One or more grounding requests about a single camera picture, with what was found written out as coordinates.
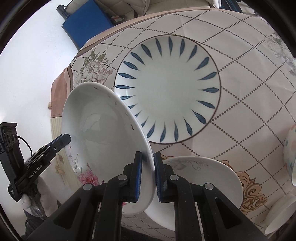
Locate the white floral plate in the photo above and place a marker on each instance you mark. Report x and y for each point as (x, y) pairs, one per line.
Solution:
(105, 136)

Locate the small white dish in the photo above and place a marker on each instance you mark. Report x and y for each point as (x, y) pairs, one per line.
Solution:
(279, 214)

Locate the white gloved left hand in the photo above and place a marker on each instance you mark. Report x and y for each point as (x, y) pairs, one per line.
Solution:
(43, 204)

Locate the blue folded mat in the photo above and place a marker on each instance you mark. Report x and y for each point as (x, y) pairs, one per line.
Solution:
(88, 21)

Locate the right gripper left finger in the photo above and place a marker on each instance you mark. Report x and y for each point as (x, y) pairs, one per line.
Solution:
(123, 188)

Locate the patterned tablecloth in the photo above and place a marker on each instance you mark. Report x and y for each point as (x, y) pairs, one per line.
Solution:
(257, 103)

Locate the white plate with grey flower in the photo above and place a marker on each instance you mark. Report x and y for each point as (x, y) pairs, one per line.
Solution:
(197, 170)

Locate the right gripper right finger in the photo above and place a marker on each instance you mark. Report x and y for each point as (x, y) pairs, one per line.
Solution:
(172, 188)

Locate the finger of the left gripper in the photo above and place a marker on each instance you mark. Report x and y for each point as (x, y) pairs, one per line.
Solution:
(57, 144)

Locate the blue leaf pattern plate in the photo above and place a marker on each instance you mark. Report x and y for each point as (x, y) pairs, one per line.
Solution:
(172, 86)

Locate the pastel dotted bowl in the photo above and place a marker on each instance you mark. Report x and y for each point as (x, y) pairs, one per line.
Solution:
(289, 153)

